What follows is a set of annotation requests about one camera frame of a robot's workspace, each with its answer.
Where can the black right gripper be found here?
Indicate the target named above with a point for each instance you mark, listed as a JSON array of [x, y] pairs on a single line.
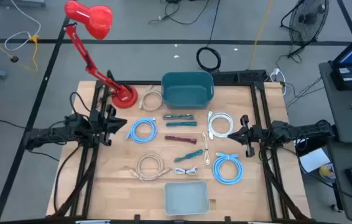
[[257, 135]]

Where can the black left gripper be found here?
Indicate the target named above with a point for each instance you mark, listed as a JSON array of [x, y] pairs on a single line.
[[101, 123]]

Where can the teal plastic bin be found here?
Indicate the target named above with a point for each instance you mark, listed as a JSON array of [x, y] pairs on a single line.
[[188, 96]]

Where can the light grey plastic bin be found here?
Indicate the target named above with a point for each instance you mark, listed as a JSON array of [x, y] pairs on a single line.
[[187, 199]]

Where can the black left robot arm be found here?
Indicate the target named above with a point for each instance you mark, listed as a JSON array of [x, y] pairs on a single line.
[[70, 129]]

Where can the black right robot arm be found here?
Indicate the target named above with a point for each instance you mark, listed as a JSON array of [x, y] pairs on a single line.
[[303, 132]]

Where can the white paper sheet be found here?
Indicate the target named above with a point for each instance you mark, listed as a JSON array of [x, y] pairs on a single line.
[[314, 160]]

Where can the yellow blue round disc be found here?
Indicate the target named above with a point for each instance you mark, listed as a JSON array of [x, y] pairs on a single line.
[[327, 172]]

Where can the grey side desk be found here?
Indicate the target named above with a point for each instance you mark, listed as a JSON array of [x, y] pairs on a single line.
[[340, 155], [344, 115]]

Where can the red desk lamp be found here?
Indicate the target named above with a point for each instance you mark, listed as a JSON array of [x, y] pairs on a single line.
[[93, 18]]

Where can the black round floor plug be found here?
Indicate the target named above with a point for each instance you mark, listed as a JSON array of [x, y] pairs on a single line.
[[14, 59]]

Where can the black mini computer box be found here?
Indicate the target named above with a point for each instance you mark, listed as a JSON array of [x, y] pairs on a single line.
[[348, 77]]

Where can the black floor fan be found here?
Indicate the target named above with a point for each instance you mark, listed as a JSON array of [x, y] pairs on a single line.
[[308, 18]]

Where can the black aluminium frame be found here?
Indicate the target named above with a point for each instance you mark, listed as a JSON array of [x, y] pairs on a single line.
[[141, 83]]

